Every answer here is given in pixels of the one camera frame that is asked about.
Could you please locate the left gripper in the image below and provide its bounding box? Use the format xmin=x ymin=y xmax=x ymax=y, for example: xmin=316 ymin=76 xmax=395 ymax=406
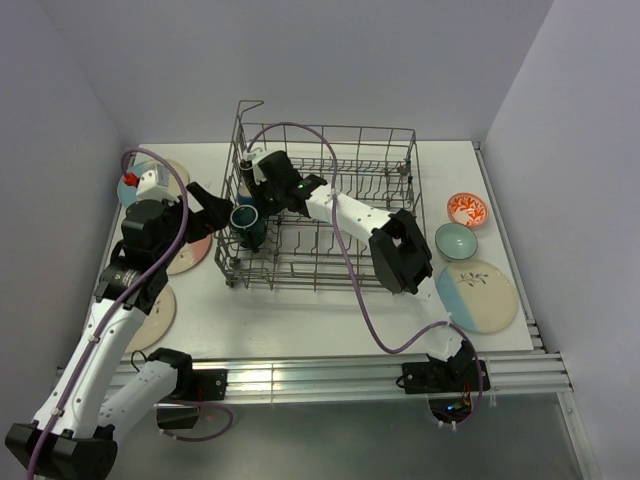
xmin=156 ymin=181 xmax=232 ymax=266

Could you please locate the dark green mug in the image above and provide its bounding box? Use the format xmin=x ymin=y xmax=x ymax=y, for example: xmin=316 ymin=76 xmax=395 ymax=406
xmin=230 ymin=204 xmax=267 ymax=253

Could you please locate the light green bowl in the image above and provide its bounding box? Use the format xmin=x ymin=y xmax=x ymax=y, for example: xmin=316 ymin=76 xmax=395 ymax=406
xmin=435 ymin=223 xmax=479 ymax=261

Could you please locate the orange patterned bowl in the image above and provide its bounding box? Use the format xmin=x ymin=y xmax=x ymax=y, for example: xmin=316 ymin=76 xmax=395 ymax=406
xmin=446 ymin=192 xmax=489 ymax=228

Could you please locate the dark blue mug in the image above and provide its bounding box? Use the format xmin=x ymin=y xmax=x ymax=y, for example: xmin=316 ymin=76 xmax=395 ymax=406
xmin=236 ymin=183 xmax=256 ymax=206

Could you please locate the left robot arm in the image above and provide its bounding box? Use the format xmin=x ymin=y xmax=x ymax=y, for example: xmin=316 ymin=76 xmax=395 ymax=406
xmin=5 ymin=182 xmax=233 ymax=479

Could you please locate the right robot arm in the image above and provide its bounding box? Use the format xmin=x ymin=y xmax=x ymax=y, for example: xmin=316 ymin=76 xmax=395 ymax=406
xmin=242 ymin=148 xmax=477 ymax=390

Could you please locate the pink and cream plate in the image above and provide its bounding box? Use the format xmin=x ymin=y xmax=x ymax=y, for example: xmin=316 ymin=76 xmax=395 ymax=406
xmin=167 ymin=235 xmax=212 ymax=275

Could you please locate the blue and cream plate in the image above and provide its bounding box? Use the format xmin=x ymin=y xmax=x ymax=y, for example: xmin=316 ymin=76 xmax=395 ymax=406
xmin=117 ymin=160 xmax=190 ymax=208

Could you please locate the pink cream plate near edge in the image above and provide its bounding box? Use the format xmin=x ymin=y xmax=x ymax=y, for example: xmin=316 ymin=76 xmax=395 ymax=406
xmin=125 ymin=285 xmax=177 ymax=354

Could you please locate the blue cream plate right side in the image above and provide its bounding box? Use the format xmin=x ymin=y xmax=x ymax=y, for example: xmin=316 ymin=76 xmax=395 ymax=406
xmin=436 ymin=259 xmax=519 ymax=334

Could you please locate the grey wire dish rack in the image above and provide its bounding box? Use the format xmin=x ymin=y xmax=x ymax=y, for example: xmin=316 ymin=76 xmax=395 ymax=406
xmin=215 ymin=100 xmax=426 ymax=290

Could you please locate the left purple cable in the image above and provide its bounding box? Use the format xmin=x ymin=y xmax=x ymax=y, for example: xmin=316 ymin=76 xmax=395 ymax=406
xmin=24 ymin=148 xmax=234 ymax=474

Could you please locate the purple cable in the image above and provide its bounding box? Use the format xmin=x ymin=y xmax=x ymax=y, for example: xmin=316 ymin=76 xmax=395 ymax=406
xmin=246 ymin=122 xmax=486 ymax=426
xmin=24 ymin=148 xmax=234 ymax=474

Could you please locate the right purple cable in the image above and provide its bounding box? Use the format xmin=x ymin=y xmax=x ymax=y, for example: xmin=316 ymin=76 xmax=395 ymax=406
xmin=246 ymin=122 xmax=486 ymax=426

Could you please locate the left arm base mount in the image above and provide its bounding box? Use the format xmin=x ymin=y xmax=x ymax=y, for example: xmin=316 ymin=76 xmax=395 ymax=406
xmin=156 ymin=368 xmax=228 ymax=431

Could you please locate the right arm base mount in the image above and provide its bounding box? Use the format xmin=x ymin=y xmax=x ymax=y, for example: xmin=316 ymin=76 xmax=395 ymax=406
xmin=396 ymin=359 xmax=491 ymax=430

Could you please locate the aluminium rail frame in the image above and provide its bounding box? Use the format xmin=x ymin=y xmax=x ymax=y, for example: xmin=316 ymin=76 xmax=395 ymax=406
xmin=25 ymin=142 xmax=591 ymax=480

